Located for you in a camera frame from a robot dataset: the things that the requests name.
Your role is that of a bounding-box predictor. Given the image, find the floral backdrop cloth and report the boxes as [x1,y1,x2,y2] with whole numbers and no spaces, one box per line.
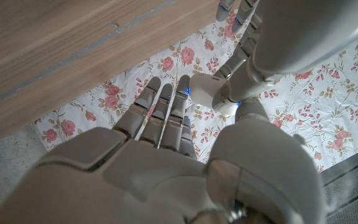
[31,9,358,174]

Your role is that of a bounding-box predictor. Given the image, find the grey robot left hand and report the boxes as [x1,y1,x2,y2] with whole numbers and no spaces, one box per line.
[211,0,358,110]

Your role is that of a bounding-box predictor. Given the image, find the white AirPods case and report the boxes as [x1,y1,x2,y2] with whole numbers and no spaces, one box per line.
[188,73,239,116]

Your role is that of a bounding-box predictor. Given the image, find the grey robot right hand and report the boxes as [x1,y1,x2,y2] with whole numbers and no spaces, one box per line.
[0,75,328,224]

